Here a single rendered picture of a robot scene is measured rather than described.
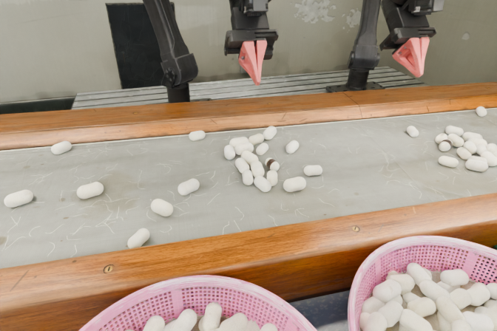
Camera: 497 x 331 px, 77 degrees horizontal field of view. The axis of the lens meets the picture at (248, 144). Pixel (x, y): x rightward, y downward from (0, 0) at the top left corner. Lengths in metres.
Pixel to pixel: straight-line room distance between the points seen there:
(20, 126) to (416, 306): 0.72
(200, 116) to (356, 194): 0.35
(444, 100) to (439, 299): 0.59
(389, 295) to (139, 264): 0.29
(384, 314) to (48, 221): 0.44
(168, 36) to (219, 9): 1.70
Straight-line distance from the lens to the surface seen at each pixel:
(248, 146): 0.59
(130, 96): 1.07
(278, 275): 0.41
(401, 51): 0.81
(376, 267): 0.43
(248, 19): 0.65
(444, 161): 0.68
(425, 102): 0.90
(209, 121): 0.68
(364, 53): 1.08
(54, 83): 2.66
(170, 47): 0.86
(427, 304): 0.44
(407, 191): 0.58
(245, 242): 0.40
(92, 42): 2.53
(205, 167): 0.56
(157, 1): 0.87
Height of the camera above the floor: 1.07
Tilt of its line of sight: 32 degrees down
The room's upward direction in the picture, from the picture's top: 2 degrees clockwise
